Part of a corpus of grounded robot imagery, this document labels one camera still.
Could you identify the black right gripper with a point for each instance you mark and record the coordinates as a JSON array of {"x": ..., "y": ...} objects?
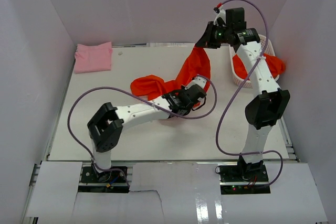
[{"x": 206, "y": 41}]

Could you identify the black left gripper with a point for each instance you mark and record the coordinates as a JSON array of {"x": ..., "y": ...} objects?
[{"x": 181, "y": 90}]

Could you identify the orange t shirt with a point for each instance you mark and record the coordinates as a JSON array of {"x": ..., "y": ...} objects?
[
  {"x": 276, "y": 66},
  {"x": 152, "y": 86}
]

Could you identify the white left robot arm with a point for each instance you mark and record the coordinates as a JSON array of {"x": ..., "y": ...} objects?
[{"x": 107, "y": 124}]

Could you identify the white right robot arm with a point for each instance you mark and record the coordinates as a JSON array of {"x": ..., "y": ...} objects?
[{"x": 269, "y": 102}]

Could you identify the white perforated plastic basket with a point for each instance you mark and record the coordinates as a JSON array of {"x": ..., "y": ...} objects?
[{"x": 261, "y": 78}]

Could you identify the folded pink t shirt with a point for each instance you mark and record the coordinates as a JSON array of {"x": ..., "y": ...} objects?
[{"x": 93, "y": 58}]

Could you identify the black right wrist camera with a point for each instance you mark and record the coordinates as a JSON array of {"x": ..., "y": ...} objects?
[{"x": 235, "y": 18}]

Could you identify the white paper strip at wall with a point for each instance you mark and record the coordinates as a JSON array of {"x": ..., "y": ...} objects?
[{"x": 170, "y": 44}]

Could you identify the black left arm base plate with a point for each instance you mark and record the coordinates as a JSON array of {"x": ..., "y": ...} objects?
[{"x": 105, "y": 182}]

